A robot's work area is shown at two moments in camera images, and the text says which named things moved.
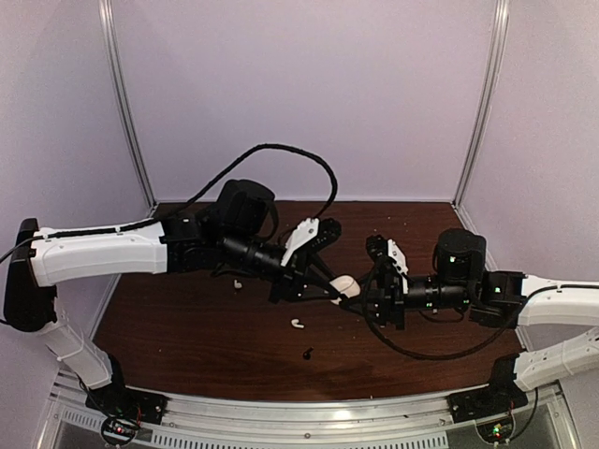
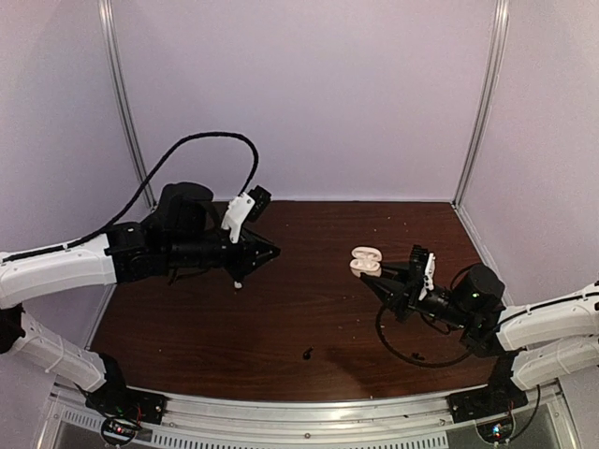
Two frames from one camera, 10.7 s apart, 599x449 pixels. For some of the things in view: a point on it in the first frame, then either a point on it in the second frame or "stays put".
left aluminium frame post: [106, 20] stays put
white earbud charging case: [345, 284] -> [367, 260]
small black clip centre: [307, 354] stays put
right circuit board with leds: [497, 431] stays put
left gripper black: [295, 275] -> [252, 244]
